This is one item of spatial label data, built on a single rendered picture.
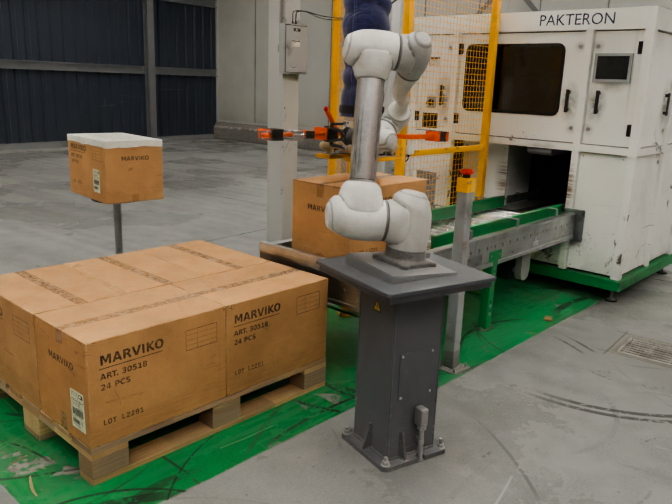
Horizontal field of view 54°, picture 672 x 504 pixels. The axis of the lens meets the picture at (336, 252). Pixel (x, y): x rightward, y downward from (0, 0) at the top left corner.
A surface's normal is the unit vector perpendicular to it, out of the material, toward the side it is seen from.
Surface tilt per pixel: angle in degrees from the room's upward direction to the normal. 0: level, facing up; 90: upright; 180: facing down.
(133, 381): 90
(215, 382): 90
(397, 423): 90
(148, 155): 90
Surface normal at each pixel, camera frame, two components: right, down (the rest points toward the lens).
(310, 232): -0.68, 0.16
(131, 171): 0.67, 0.21
